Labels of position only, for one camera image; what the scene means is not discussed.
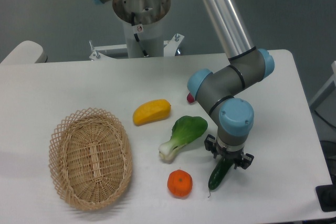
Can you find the oval wicker basket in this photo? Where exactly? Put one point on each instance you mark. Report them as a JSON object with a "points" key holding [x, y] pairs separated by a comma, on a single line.
{"points": [[90, 159]]}

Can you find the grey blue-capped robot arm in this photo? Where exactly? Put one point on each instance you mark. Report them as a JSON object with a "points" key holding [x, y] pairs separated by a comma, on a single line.
{"points": [[214, 91]]}

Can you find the yellow mango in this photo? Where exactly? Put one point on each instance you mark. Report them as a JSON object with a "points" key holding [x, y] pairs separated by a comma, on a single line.
{"points": [[151, 111]]}

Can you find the dark green cucumber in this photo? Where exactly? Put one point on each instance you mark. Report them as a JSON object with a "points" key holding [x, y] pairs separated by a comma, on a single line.
{"points": [[219, 173]]}

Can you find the white furniture frame right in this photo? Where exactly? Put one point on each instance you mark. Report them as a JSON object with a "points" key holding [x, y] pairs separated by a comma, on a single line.
{"points": [[324, 91]]}

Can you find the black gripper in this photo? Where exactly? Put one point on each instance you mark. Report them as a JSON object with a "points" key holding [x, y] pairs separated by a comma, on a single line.
{"points": [[229, 152]]}

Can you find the orange tangerine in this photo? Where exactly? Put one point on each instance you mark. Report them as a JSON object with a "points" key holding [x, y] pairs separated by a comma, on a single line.
{"points": [[180, 183]]}

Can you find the black device at table edge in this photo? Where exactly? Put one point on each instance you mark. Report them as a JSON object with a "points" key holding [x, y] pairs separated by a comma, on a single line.
{"points": [[326, 197]]}

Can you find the green bok choy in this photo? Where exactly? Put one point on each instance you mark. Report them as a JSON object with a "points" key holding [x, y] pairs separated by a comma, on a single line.
{"points": [[185, 130]]}

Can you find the white chair armrest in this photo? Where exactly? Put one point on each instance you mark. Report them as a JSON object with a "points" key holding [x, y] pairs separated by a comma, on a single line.
{"points": [[27, 52]]}

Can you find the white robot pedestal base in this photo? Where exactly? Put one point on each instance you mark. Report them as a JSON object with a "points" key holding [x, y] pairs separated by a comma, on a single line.
{"points": [[143, 29]]}

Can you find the purple sweet potato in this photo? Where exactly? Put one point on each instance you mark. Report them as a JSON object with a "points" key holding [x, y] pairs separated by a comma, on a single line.
{"points": [[190, 98]]}

